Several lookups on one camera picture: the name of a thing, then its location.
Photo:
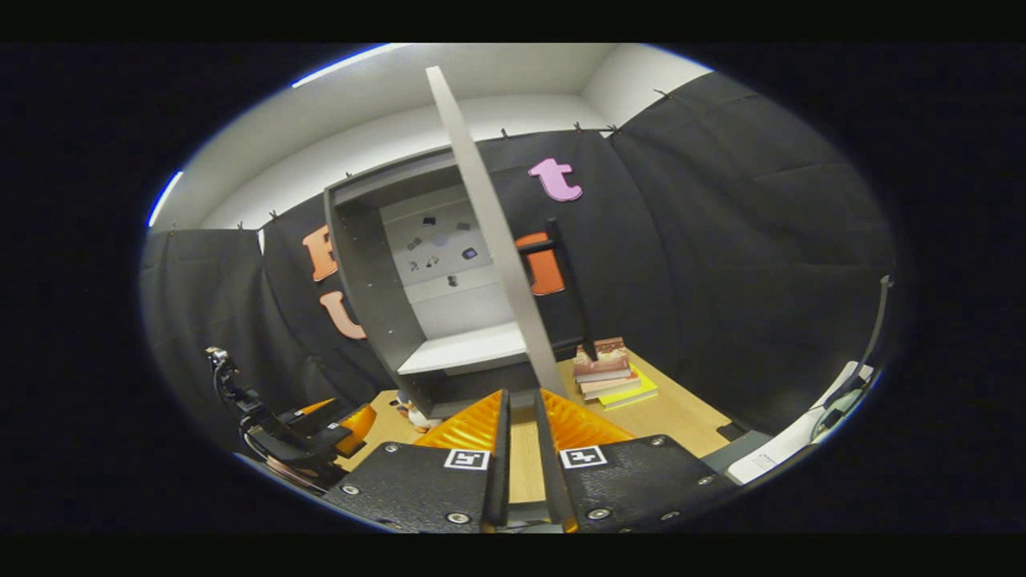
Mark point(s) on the black backdrop cloth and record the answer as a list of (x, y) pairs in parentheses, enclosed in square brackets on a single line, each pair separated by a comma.
[(721, 240)]

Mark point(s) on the white device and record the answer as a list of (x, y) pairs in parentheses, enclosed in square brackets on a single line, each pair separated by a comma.
[(793, 449)]

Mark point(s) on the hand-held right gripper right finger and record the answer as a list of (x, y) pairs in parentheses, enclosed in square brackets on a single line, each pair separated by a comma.
[(553, 473)]

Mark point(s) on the dark grey cabinet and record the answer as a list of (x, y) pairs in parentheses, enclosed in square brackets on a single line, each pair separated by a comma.
[(369, 280)]

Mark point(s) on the long ceiling light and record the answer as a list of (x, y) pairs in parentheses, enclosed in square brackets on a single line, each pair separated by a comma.
[(349, 62), (163, 199)]

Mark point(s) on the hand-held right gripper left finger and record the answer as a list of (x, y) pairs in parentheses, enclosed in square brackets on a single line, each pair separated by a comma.
[(498, 465)]

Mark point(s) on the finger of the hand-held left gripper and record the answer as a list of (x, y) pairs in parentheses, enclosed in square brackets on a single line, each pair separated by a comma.
[(357, 426), (313, 410)]

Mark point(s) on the yellow book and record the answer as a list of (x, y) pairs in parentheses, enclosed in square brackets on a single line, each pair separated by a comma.
[(637, 393)]

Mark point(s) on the white cabinet door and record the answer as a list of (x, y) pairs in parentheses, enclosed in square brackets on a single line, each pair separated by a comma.
[(489, 224)]

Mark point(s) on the small penguin toy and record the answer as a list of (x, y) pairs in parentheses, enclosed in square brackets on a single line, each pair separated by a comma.
[(415, 413)]

